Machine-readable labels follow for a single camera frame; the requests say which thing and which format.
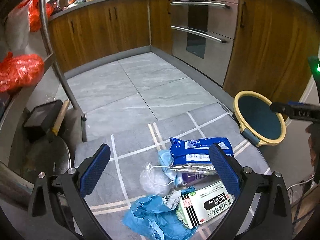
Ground person's right hand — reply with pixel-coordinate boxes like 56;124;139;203
305;124;319;167

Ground blue paper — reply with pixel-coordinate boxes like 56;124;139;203
123;186;197;239

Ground yellow rimmed blue trash bin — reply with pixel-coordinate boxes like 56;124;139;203
233;90;286;147

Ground grey checked floor mat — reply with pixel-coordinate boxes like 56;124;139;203
74;103;271;239

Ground white printed paper scrap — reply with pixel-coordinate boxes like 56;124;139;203
162;190;181;210

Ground white Coltalin medicine box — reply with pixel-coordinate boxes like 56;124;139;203
176;181;233;229

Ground dark round pan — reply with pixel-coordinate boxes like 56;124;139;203
21;136;71;183

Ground clear crumpled plastic bag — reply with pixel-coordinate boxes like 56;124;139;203
139;164;173;197

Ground blue face mask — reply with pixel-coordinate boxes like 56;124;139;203
158;150;183;187

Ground white cables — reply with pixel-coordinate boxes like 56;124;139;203
286;174;318;205

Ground red plastic bag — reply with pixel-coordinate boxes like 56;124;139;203
16;0;42;33
1;51;44;93

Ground blue wet wipes pack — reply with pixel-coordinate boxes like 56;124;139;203
170;137;233;176

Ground stainless steel oven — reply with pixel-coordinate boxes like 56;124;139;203
170;0;239;86

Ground wooden kitchen cabinets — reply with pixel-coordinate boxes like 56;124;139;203
49;0;319;102

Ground upper red plastic bag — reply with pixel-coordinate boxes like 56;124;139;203
16;0;42;33

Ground pot on counter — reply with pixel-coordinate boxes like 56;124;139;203
48;0;69;13

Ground black box on shelf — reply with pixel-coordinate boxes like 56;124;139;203
23;100;63;137

